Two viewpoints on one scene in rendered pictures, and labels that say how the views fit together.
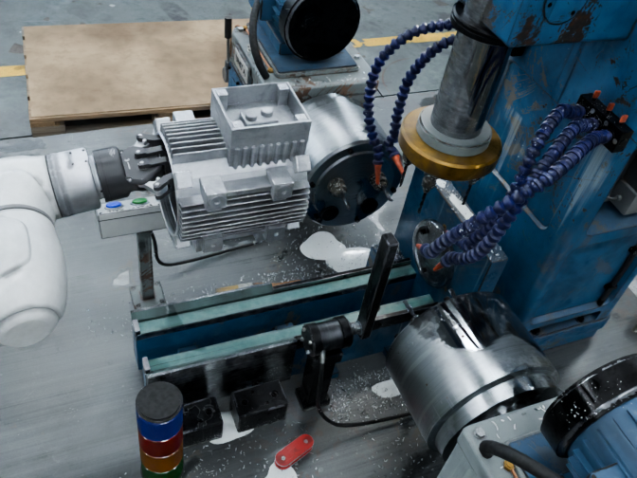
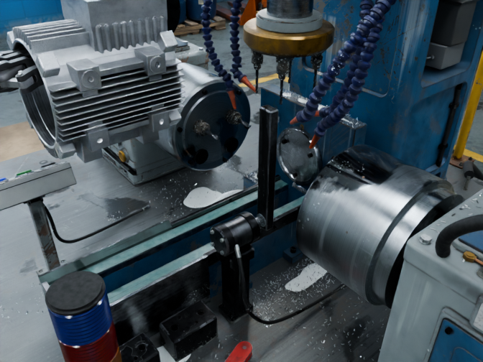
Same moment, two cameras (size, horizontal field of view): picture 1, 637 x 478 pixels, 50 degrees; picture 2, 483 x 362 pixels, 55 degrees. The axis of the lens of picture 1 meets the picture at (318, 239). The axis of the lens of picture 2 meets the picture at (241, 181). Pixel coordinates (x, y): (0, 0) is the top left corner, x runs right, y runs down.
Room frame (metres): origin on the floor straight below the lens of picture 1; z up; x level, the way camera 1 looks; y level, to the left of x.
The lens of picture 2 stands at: (0.08, 0.04, 1.57)
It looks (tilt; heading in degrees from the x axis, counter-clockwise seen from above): 33 degrees down; 351
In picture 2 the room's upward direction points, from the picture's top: straight up
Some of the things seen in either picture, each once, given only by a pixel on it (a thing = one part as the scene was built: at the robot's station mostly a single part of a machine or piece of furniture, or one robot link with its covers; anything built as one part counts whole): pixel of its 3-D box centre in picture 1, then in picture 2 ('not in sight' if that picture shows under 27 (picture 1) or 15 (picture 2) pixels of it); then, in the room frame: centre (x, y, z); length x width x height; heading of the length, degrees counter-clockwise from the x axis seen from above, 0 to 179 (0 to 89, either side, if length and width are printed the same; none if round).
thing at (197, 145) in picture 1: (228, 175); (98, 81); (0.80, 0.16, 1.31); 0.20 x 0.19 x 0.19; 120
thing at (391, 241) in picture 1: (374, 289); (266, 172); (0.80, -0.11, 1.12); 0.04 x 0.03 x 0.26; 120
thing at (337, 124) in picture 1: (329, 147); (184, 109); (1.29, 0.02, 1.04); 0.37 x 0.25 x 0.25; 30
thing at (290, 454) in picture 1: (294, 451); (236, 361); (0.63, -0.03, 0.81); 0.09 x 0.03 x 0.02; 140
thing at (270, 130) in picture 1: (259, 124); (115, 15); (0.82, 0.12, 1.41); 0.12 x 0.11 x 0.07; 120
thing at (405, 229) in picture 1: (451, 262); (314, 163); (1.06, -0.29, 0.97); 0.30 x 0.11 x 0.34; 30
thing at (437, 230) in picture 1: (431, 253); (297, 156); (1.02, -0.24, 1.02); 0.15 x 0.02 x 0.15; 30
